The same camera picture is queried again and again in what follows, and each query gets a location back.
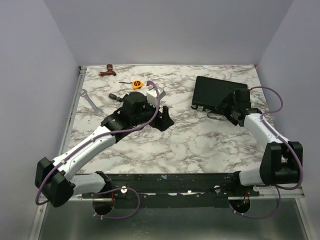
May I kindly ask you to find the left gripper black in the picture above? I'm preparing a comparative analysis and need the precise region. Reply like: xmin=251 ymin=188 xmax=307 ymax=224
xmin=131 ymin=97 xmax=175 ymax=132

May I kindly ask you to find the yellow tape measure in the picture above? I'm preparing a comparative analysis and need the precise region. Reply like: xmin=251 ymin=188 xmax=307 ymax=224
xmin=132 ymin=80 xmax=143 ymax=90

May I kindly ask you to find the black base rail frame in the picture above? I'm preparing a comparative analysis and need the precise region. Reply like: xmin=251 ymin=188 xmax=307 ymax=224
xmin=42 ymin=65 xmax=305 ymax=210

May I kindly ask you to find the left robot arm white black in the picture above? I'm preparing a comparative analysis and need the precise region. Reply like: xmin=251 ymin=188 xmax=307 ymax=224
xmin=35 ymin=88 xmax=174 ymax=208

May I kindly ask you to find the silver wrench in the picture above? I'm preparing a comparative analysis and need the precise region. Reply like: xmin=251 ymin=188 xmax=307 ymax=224
xmin=79 ymin=89 xmax=104 ymax=116

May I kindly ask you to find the black socket T tool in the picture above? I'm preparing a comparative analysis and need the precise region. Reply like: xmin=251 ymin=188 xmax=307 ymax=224
xmin=108 ymin=93 xmax=128 ymax=103

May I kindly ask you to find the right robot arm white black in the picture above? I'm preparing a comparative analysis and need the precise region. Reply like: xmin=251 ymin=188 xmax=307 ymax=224
xmin=216 ymin=88 xmax=304 ymax=196

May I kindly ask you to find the black poker chip case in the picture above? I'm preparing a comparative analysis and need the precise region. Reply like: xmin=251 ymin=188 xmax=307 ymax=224
xmin=191 ymin=76 xmax=248 ymax=121

